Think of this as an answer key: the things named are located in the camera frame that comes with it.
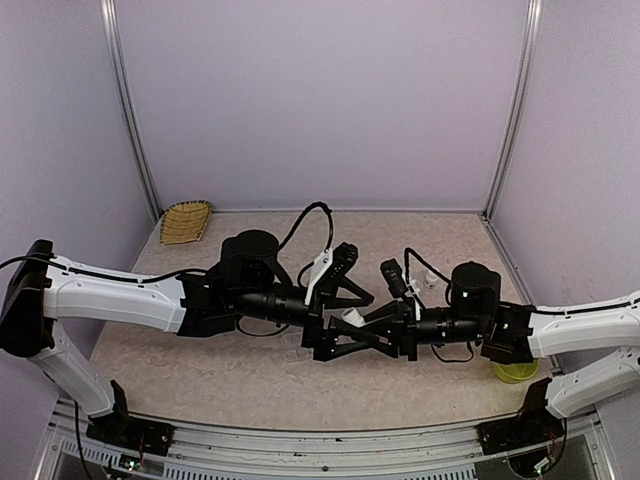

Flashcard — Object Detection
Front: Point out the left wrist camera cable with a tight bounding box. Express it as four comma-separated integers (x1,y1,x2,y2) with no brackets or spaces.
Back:
277,201,336,251

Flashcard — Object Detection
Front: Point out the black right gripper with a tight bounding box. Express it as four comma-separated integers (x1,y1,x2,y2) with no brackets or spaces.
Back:
354,297,487,362

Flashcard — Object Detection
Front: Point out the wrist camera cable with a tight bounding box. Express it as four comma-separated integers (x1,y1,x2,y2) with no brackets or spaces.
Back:
403,247,451,281
277,201,336,251

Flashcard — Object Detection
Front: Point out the clear plastic pill organizer box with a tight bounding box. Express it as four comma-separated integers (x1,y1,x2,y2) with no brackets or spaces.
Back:
281,332,313,364

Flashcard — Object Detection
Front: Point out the aluminium right corner post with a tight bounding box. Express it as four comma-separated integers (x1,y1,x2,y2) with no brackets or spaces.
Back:
483,0,543,223

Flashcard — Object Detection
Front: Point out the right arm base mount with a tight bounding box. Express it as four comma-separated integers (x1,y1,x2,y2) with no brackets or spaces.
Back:
476,378,566,455

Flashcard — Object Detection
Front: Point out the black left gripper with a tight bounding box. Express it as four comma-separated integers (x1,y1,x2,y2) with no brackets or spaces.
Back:
234,279,380,363

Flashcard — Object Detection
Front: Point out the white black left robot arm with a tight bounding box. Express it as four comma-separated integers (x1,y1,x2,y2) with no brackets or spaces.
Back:
1,230,374,445

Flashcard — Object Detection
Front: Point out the aluminium front frame rail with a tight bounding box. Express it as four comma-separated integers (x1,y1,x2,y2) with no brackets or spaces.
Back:
29,398,622,479

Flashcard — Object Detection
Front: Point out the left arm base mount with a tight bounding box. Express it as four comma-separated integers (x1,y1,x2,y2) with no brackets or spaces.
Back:
86,380,175,457

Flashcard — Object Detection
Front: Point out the aluminium left corner post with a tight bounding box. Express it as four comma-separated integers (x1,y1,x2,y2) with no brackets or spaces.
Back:
100,0,162,222

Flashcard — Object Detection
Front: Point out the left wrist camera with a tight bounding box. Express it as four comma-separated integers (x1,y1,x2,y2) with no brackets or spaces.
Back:
304,242,358,308

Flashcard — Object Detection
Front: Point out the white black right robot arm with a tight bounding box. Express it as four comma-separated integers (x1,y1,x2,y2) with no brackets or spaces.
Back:
362,260,639,444

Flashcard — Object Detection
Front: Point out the woven bamboo tray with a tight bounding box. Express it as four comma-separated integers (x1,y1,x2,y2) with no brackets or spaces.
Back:
159,200,212,245

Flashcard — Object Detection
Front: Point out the aluminium corner post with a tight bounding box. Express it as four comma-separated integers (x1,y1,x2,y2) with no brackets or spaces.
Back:
483,0,543,223
100,0,162,222

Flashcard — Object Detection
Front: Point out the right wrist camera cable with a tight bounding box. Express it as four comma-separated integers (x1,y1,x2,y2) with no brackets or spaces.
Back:
403,247,451,281

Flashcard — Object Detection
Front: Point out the green plastic bowl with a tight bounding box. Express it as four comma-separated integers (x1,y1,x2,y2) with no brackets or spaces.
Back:
493,359,539,384

